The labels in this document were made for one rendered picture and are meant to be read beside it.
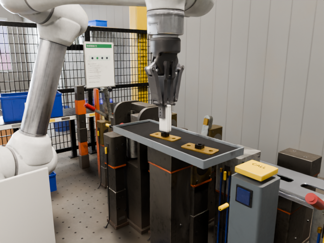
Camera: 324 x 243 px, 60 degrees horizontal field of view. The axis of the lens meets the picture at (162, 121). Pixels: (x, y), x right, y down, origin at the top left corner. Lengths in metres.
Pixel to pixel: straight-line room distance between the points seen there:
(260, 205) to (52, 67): 0.89
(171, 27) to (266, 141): 2.50
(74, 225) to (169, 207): 0.58
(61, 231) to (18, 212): 0.29
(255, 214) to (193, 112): 2.97
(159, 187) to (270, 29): 2.40
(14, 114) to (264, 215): 1.37
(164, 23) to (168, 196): 0.43
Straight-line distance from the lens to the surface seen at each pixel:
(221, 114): 3.27
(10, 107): 1.66
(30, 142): 1.20
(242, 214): 0.60
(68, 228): 1.25
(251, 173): 0.56
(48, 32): 1.15
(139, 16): 2.23
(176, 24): 0.68
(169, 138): 0.73
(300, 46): 2.87
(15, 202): 0.99
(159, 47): 0.68
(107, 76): 2.03
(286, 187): 0.91
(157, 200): 0.80
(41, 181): 0.99
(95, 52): 1.98
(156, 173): 0.77
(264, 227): 0.62
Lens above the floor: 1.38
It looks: 14 degrees down
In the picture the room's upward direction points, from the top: straight up
